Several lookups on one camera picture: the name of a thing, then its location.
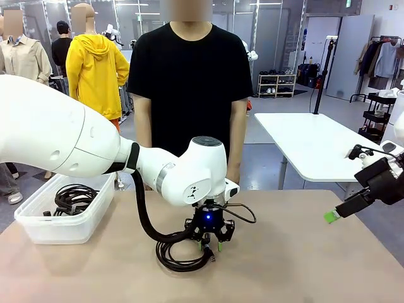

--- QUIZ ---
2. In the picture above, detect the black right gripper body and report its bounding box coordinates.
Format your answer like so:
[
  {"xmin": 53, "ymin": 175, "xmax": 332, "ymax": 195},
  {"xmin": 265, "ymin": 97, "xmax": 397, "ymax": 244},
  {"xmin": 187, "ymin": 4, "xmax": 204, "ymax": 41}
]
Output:
[{"xmin": 353, "ymin": 157, "xmax": 404, "ymax": 206}]

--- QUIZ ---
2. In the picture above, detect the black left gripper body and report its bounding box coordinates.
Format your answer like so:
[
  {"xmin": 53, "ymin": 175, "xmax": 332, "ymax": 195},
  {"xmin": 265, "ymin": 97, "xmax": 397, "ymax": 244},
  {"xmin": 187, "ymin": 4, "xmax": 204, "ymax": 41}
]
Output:
[{"xmin": 192, "ymin": 202, "xmax": 225, "ymax": 234}]

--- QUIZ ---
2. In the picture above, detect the black USB cable grey tie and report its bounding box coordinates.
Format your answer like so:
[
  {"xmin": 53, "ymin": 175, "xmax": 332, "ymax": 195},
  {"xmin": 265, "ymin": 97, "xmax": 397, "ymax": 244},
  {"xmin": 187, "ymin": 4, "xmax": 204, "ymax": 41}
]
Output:
[
  {"xmin": 155, "ymin": 238, "xmax": 218, "ymax": 272},
  {"xmin": 54, "ymin": 184, "xmax": 100, "ymax": 211}
]

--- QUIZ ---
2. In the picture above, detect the thick black power cable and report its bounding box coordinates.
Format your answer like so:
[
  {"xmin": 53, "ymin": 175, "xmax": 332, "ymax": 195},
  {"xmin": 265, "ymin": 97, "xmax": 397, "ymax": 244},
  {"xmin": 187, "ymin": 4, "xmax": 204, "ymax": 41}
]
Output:
[{"xmin": 52, "ymin": 201, "xmax": 81, "ymax": 217}]

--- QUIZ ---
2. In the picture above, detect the person's right forearm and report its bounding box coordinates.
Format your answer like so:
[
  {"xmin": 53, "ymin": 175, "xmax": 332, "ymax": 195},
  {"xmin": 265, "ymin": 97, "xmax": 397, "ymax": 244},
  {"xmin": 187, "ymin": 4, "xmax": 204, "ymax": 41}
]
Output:
[{"xmin": 134, "ymin": 119, "xmax": 152, "ymax": 149}]

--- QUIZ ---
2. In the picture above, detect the person's left hand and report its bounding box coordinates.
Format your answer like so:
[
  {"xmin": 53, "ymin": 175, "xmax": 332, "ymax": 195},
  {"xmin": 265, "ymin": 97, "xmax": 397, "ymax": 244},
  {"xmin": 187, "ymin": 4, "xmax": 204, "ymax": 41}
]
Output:
[{"xmin": 227, "ymin": 163, "xmax": 242, "ymax": 186}]

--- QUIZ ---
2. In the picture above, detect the black utility cart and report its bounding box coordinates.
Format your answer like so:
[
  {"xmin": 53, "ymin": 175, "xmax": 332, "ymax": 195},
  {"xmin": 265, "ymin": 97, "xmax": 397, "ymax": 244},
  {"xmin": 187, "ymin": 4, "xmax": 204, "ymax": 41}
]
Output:
[{"xmin": 359, "ymin": 91, "xmax": 398, "ymax": 143}]

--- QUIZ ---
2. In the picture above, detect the white side table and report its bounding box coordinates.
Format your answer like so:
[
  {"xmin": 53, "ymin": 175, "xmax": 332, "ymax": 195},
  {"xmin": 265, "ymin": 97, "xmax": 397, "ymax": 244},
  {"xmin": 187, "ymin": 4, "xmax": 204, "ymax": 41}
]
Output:
[{"xmin": 254, "ymin": 112, "xmax": 384, "ymax": 191}]

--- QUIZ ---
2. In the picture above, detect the clothes rack with garments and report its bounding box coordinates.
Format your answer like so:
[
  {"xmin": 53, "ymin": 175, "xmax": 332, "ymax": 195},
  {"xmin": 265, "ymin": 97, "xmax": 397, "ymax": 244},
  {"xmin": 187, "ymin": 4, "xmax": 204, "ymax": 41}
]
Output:
[{"xmin": 349, "ymin": 35, "xmax": 404, "ymax": 104}]

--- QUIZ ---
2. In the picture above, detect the black pole stand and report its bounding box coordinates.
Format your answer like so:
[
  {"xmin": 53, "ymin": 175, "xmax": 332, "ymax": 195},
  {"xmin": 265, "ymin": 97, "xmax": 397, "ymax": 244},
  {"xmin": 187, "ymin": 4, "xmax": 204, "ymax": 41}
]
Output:
[{"xmin": 312, "ymin": 36, "xmax": 338, "ymax": 115}]

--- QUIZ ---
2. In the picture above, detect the grey partition panel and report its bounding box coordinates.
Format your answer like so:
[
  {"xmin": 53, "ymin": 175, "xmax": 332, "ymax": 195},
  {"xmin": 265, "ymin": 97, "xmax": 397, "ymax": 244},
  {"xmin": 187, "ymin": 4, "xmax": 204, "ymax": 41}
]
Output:
[{"xmin": 326, "ymin": 14, "xmax": 375, "ymax": 101}]

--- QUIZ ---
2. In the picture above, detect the dark bags pile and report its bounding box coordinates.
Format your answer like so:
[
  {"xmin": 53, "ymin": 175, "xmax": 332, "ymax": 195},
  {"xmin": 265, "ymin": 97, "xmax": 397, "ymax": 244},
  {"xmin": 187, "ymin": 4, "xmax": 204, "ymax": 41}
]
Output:
[{"xmin": 298, "ymin": 62, "xmax": 320, "ymax": 88}]

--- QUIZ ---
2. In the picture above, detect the clear plastic storage bin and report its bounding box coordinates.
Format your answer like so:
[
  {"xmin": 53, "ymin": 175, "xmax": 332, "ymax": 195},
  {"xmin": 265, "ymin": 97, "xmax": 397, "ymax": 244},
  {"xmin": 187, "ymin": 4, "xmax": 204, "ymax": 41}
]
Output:
[{"xmin": 14, "ymin": 172, "xmax": 116, "ymax": 245}]

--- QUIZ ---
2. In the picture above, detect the wooden shoe rack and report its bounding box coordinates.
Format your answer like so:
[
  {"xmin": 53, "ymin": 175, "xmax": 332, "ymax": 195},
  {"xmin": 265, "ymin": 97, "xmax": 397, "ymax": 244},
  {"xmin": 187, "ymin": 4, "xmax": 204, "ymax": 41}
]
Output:
[{"xmin": 258, "ymin": 69, "xmax": 297, "ymax": 98}]

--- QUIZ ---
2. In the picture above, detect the person in black T-shirt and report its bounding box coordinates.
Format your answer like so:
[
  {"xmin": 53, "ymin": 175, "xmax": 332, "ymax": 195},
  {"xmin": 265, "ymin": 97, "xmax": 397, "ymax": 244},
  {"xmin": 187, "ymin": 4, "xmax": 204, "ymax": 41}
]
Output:
[{"xmin": 128, "ymin": 0, "xmax": 253, "ymax": 191}]

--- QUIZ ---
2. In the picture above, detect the mannequin in yellow hoodie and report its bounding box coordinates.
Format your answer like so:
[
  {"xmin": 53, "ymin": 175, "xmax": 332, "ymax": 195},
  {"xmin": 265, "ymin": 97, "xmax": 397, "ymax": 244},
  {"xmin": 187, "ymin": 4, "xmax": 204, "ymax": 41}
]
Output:
[{"xmin": 65, "ymin": 3, "xmax": 131, "ymax": 190}]

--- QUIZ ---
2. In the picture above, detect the person in beige clothes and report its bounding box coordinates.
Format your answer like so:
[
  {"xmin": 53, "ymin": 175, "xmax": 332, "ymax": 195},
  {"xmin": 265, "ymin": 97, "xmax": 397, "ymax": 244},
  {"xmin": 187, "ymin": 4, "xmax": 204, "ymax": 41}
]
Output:
[{"xmin": 0, "ymin": 162, "xmax": 25, "ymax": 205}]

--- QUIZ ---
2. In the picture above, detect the background person in black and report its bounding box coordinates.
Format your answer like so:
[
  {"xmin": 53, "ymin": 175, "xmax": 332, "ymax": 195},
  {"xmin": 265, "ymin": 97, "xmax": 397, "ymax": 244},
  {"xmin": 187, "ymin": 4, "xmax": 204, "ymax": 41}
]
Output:
[{"xmin": 51, "ymin": 20, "xmax": 74, "ymax": 78}]

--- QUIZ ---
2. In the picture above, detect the mannequin in beige shirt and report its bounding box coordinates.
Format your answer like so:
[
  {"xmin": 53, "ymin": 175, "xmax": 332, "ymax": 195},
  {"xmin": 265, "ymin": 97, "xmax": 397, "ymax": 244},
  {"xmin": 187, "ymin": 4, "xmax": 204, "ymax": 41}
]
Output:
[{"xmin": 0, "ymin": 9, "xmax": 57, "ymax": 180}]

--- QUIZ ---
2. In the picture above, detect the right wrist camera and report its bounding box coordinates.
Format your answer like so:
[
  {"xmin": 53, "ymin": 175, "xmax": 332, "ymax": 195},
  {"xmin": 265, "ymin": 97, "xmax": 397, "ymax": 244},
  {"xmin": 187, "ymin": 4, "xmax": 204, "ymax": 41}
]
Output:
[{"xmin": 347, "ymin": 143, "xmax": 395, "ymax": 167}]

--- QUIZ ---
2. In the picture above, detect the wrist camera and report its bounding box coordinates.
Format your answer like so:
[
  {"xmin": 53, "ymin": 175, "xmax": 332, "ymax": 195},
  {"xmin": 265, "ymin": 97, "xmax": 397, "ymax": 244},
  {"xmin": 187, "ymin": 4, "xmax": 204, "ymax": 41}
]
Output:
[
  {"xmin": 347, "ymin": 143, "xmax": 395, "ymax": 167},
  {"xmin": 224, "ymin": 179, "xmax": 241, "ymax": 200}
]

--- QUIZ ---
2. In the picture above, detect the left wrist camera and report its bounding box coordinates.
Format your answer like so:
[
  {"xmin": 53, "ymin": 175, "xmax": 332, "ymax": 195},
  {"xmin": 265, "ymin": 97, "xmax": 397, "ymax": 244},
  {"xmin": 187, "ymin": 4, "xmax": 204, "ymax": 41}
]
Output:
[{"xmin": 224, "ymin": 179, "xmax": 241, "ymax": 200}]

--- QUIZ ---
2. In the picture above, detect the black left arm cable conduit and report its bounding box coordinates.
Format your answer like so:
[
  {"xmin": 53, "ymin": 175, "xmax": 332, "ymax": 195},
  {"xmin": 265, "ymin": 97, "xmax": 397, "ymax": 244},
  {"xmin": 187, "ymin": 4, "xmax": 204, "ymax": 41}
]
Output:
[{"xmin": 110, "ymin": 141, "xmax": 203, "ymax": 244}]

